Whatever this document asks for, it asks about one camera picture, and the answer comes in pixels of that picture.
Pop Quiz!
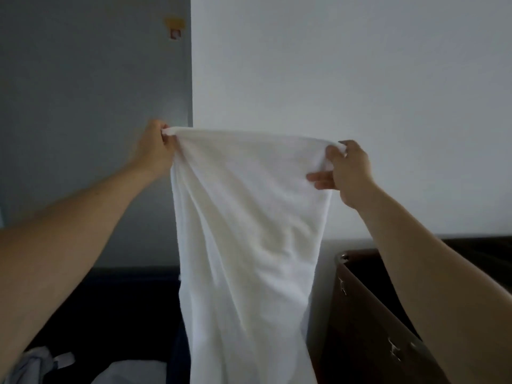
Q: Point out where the person's left hand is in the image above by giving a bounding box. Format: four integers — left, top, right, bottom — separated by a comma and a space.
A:
127, 118, 179, 181

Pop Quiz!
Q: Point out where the person's right hand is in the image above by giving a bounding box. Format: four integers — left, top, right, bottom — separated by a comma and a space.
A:
306, 139, 380, 213

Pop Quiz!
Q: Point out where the white towel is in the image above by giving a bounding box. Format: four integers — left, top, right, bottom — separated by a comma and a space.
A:
161, 126, 349, 384

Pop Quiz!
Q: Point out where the brown housekeeping cart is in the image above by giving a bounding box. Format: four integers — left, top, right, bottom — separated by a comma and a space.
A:
319, 235, 512, 384

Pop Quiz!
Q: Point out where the person's left forearm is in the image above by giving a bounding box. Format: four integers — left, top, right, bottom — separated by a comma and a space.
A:
0, 163, 153, 380

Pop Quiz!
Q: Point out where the person's right forearm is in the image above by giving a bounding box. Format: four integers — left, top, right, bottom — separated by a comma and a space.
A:
354, 186, 512, 384

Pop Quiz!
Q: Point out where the grey door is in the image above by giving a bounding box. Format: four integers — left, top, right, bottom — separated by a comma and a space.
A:
0, 0, 194, 273

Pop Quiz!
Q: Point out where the white pillowcase black piping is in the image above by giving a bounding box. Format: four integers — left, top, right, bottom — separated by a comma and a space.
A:
12, 346, 168, 384

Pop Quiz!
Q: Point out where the navy laundry hamper white frame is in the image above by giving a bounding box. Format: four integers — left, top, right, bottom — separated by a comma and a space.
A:
0, 266, 192, 384

